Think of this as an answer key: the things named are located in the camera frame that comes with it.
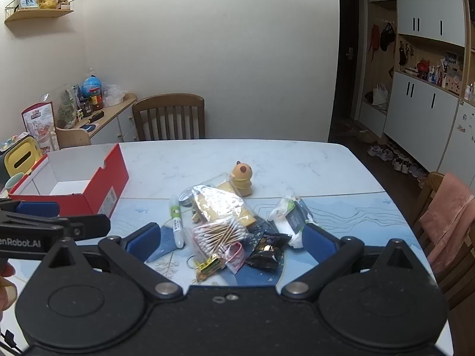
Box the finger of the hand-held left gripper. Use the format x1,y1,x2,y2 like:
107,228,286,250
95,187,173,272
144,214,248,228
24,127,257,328
0,212,111,239
0,198,61,219

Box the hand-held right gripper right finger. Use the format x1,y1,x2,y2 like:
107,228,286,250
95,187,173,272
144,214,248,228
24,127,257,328
280,223,424,299

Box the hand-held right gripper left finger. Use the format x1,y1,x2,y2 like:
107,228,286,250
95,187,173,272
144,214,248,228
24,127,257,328
45,222,184,299

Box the white green wet wipes packet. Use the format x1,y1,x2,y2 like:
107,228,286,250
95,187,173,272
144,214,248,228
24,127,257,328
268,195,316,248

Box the white tube green label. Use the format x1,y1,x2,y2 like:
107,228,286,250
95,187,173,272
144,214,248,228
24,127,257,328
169,195,185,248

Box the white cardboard box red rim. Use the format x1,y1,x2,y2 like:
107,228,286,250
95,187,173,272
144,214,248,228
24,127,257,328
8,143,130,219

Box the black snack packet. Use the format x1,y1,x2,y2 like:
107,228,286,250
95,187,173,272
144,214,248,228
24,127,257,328
245,232,292,271

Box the yellow green packet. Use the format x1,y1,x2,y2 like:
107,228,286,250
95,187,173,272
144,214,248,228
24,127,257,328
196,254,225,280

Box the bag of cotton swabs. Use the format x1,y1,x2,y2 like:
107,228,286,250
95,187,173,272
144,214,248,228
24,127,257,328
183,218,250,264

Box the bagged bread slice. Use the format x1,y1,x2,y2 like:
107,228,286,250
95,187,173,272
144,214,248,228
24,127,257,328
179,182,260,231

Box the pink packet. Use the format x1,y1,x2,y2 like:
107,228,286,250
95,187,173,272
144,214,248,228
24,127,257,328
224,243,246,275

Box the yellow capybara toy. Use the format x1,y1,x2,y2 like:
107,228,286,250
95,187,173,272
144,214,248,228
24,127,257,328
230,160,255,197

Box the person's left hand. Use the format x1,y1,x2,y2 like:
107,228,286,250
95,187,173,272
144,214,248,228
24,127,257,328
0,261,18,311

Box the grey mug mint inside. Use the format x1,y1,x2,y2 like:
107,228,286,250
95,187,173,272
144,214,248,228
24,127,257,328
4,174,26,193

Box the yellow lid tissue box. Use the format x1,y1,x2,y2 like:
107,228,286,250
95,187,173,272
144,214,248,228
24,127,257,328
0,136,43,186

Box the red white snack bag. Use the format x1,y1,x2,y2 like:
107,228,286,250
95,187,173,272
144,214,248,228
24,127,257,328
21,101,60,154

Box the clear bag of dried herbs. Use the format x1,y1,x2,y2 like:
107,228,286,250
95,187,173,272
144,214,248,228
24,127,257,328
56,85,80,128

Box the row of shoes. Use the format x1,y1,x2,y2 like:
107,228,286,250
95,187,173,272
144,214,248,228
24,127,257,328
367,143,429,187

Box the wooden top sideboard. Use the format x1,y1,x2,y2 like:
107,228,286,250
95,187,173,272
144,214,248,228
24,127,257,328
56,93,139,149

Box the pink towel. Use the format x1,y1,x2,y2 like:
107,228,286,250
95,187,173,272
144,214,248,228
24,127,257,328
419,174,473,275

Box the crumpled clear plastic bag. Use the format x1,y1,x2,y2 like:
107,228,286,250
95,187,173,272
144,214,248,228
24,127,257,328
102,83,127,107

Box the wooden slat-back chair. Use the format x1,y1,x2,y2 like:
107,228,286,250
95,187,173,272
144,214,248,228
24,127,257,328
132,94,206,142

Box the wooden chair with towel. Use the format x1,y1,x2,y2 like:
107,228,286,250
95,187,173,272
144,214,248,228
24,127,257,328
410,171,475,310

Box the white shopping bag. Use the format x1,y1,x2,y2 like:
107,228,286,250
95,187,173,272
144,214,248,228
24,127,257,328
371,82,390,106

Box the white refrigerator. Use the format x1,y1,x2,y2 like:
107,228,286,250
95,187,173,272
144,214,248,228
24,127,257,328
441,100,475,190

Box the dark door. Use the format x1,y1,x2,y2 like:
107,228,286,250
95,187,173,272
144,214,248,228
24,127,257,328
328,0,361,142

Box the red hanging bag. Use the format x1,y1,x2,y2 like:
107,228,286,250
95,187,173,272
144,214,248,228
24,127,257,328
369,24,381,60

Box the black hanging bag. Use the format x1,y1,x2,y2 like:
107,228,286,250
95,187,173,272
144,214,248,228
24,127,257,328
379,22,396,52

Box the white wall cabinet unit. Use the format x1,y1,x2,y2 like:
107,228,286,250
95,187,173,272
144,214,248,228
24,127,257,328
362,0,475,179

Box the wooden wall shelf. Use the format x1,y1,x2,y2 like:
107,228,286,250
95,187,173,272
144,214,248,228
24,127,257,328
4,0,75,33

